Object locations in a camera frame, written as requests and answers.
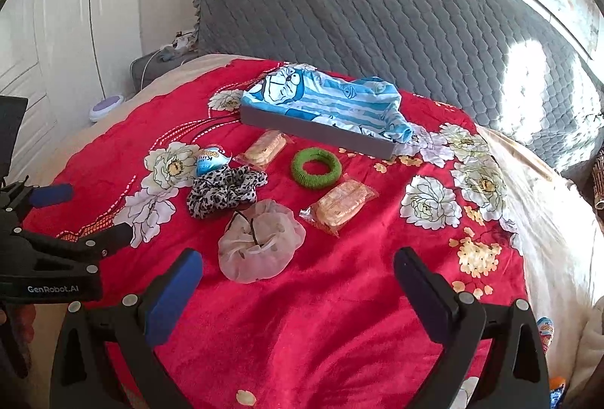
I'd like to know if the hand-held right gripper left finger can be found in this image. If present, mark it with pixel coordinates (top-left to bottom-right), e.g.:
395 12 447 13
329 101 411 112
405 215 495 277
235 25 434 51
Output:
49 248 205 409

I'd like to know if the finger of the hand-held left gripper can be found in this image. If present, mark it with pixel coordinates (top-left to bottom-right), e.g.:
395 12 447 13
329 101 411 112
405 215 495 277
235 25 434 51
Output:
14 223 134 271
0 177 75 233

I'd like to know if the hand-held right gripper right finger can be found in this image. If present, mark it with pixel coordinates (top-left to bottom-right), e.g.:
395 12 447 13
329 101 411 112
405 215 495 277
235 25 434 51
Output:
393 247 552 409

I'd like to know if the beige sheer scrunchie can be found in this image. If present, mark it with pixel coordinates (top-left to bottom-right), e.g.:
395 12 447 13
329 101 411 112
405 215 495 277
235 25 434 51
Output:
218 199 307 283

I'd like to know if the leopard print scrunchie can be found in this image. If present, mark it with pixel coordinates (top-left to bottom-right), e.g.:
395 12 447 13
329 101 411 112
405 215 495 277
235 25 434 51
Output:
186 166 269 220

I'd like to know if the chocolate egg toy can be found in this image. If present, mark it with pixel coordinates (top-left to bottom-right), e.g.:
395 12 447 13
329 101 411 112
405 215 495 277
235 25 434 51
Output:
196 144 232 178

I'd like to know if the clear snack packet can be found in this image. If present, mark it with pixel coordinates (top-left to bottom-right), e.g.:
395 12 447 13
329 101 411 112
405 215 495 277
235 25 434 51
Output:
233 130 296 171
299 178 381 239

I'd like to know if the green fuzzy scrunchie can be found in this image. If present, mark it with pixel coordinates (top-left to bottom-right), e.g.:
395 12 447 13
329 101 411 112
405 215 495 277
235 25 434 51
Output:
291 146 343 190

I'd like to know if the purple lidded container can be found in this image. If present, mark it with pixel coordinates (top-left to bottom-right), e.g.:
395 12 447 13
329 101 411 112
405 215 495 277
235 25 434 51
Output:
89 94 126 122

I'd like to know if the red floral blanket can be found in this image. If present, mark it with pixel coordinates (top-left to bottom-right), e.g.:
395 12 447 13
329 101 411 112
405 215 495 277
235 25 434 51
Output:
21 58 529 409

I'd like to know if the colourful snack packet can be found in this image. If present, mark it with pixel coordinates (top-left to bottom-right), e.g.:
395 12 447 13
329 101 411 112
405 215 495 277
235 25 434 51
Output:
537 317 558 354

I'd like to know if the grey bedside stool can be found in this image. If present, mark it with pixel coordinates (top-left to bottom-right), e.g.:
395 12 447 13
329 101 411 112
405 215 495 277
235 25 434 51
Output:
131 52 199 91

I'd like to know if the white wardrobe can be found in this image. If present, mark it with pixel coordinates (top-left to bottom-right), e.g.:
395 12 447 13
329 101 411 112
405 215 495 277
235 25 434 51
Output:
0 0 142 176

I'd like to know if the brown patterned object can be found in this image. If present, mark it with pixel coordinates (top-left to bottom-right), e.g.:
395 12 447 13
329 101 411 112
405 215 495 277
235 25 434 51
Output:
590 149 604 209

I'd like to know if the grey tray with striped cloth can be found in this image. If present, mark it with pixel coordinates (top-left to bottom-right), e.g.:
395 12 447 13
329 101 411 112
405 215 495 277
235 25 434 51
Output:
242 64 415 143

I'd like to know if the grey quilted headboard cover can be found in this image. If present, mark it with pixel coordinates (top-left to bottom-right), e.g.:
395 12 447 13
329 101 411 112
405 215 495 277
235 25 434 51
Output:
191 0 604 174

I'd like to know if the white cable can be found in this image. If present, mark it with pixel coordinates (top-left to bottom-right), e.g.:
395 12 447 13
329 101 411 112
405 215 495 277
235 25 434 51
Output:
140 43 175 89

